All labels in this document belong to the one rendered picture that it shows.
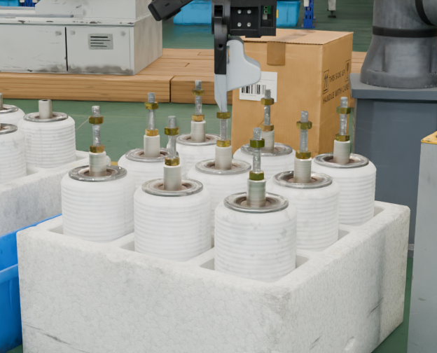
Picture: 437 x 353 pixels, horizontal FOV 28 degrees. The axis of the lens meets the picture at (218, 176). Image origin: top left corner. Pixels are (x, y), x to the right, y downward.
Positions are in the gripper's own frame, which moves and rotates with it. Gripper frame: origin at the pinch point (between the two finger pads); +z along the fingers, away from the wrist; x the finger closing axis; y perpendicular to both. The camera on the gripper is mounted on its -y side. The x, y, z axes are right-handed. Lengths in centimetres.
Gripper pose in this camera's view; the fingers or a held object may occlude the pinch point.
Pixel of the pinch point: (218, 99)
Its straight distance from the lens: 115.4
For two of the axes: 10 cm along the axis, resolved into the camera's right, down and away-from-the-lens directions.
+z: -0.1, 9.6, 2.6
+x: 0.3, -2.6, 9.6
